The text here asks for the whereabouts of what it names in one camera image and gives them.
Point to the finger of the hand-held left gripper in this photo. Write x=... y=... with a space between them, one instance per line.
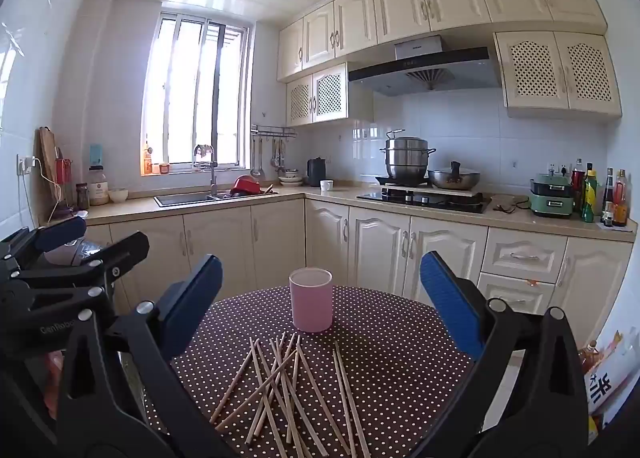
x=62 y=233
x=127 y=250

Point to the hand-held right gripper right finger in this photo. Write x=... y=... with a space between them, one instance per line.
x=450 y=303

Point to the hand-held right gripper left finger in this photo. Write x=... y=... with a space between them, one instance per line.
x=192 y=303

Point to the pink cup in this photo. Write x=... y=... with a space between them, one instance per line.
x=311 y=303

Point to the pile of wooden chopsticks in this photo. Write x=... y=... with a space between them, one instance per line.
x=291 y=378

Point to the silver rice cooker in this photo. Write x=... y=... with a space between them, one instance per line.
x=65 y=255

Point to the small dark jar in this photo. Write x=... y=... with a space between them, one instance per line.
x=82 y=195

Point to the small white bowl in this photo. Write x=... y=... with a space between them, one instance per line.
x=118 y=195

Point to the large plastic jar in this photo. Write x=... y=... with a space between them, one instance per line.
x=98 y=188

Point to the cream cabinet drawer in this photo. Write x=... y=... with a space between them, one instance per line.
x=515 y=293
x=525 y=254

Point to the wooden cutting board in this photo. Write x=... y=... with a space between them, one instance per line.
x=48 y=158

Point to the stainless steel sink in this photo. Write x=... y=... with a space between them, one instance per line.
x=185 y=199

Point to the cream base cabinet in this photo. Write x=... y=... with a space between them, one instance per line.
x=380 y=248

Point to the brown polka dot tablecloth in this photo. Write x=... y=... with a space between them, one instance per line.
x=400 y=388

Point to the black glass gas cooktop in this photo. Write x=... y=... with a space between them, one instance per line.
x=425 y=200

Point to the steel kitchen faucet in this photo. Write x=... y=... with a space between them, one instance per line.
x=213 y=178

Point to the steel wok with lid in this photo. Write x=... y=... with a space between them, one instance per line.
x=452 y=179

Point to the beige kitchen countertop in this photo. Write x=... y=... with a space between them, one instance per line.
x=550 y=227

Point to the red pot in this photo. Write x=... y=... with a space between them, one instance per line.
x=245 y=185

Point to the green electric multi cooker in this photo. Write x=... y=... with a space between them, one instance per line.
x=550 y=198

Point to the hanging steel ladle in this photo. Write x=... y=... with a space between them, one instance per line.
x=256 y=170

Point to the cooking oil bottle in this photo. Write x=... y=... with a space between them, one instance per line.
x=589 y=360

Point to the stainless steel steamer pot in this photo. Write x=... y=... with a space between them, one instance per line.
x=406 y=158

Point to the stack of white dishes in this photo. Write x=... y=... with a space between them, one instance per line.
x=291 y=179

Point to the hanging steel skimmer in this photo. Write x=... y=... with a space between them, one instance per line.
x=277 y=158

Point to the white mug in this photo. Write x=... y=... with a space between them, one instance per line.
x=326 y=186

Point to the dark soda bottle red label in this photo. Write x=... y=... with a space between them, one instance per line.
x=578 y=185

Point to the green bottle yellow label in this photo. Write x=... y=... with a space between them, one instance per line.
x=590 y=198

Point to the barred kitchen window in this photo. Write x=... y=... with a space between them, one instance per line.
x=195 y=88

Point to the black electric kettle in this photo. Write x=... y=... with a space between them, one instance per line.
x=316 y=173

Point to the printed rice bag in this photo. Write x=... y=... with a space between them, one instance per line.
x=612 y=383

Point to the dark soy sauce bottle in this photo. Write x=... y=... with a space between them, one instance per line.
x=608 y=203

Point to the orange red sauce bottle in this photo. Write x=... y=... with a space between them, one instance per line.
x=621 y=203

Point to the black range hood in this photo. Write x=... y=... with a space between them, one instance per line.
x=425 y=73

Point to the small cream lattice door cabinet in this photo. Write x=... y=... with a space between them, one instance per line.
x=327 y=93

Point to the large cream lattice door cabinet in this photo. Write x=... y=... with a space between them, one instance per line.
x=555 y=73

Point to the white wall socket with charger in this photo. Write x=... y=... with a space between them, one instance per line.
x=25 y=165

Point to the teal wall holder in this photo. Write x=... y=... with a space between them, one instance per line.
x=96 y=154

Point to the white wall outlet with plugs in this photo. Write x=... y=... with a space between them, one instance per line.
x=557 y=170

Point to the metal wall utensil rail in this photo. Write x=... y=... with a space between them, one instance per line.
x=272 y=130

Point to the cream upper wall cabinet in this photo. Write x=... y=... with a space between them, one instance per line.
x=400 y=3

